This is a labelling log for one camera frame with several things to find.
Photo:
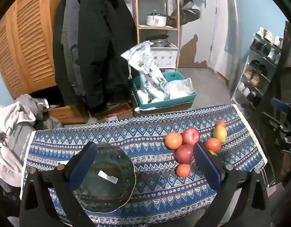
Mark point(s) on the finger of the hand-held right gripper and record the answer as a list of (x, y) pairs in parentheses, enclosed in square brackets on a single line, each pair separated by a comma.
[(280, 105), (289, 146)]

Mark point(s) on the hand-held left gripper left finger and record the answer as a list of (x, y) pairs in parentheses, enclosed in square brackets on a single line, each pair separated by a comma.
[(83, 163)]

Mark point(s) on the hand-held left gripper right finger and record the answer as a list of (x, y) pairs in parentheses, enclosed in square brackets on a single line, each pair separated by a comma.
[(204, 163)]

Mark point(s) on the medium orange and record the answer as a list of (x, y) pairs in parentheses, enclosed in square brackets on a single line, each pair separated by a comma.
[(212, 145)]

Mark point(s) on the red apple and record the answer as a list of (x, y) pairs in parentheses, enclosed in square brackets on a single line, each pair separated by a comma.
[(184, 153), (190, 136)]

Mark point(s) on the yellow-green pear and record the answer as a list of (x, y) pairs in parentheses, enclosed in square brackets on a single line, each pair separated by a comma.
[(219, 133)]

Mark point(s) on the dark green glass bowl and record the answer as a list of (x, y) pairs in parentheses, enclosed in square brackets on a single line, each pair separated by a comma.
[(105, 194)]

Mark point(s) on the large orange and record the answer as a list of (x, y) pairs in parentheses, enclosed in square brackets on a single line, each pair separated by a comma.
[(173, 140)]

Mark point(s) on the person's right hand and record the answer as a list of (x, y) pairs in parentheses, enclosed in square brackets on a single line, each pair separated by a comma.
[(289, 167)]

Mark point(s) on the small orange tangerine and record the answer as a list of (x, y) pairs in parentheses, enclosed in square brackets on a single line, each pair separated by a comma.
[(183, 170), (220, 123)]

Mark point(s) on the group of shoes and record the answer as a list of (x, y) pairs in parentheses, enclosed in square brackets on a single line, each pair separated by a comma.
[(254, 78)]

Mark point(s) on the grey jacket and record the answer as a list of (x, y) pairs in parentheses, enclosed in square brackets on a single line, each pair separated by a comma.
[(41, 120)]

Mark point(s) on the flat cardboard box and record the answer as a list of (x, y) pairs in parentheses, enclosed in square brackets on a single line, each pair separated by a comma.
[(117, 112)]

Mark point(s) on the white shoe rack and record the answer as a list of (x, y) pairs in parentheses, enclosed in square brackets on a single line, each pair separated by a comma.
[(248, 52)]

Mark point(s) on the blue patterned tablecloth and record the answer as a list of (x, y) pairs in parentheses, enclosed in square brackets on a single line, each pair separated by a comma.
[(147, 132)]

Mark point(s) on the grey printed garment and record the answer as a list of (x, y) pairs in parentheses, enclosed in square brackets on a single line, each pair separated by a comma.
[(20, 141)]

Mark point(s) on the teal cardboard box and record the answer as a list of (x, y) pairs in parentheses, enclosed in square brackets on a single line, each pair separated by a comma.
[(169, 101)]

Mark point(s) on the clear plastic bag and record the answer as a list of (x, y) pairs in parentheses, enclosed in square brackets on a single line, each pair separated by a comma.
[(178, 88)]

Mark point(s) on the light grey fleece blanket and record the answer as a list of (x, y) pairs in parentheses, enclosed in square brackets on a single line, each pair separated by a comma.
[(8, 115)]

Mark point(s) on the white door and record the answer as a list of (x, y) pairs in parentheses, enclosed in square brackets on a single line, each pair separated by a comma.
[(221, 28)]

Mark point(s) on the dark jacket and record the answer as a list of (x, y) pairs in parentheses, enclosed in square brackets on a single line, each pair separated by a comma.
[(57, 63)]

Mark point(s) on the white patterned storage box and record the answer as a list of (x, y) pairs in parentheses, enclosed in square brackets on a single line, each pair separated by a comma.
[(165, 58)]

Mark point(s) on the black hooded coat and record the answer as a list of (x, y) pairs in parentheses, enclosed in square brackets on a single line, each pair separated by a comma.
[(100, 52)]

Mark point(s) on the white printed rice bag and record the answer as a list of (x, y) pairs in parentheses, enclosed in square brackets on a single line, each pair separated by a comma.
[(145, 61)]

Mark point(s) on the grey coat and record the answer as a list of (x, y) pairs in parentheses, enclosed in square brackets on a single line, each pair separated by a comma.
[(69, 40)]

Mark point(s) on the steel pot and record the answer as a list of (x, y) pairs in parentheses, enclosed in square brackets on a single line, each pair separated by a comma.
[(159, 43)]

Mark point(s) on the dark grey hanging bag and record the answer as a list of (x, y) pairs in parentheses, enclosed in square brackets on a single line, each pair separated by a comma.
[(186, 14)]

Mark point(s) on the wooden louvered cabinet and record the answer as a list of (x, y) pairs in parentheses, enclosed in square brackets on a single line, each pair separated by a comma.
[(29, 40)]

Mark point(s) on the white cooking pot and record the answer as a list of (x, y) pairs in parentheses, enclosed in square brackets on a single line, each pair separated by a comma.
[(156, 20)]

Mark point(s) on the wooden shelf rack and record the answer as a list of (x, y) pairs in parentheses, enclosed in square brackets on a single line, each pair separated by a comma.
[(136, 16)]

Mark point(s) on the dark upright frame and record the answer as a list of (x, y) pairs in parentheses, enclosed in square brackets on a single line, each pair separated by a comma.
[(285, 75)]

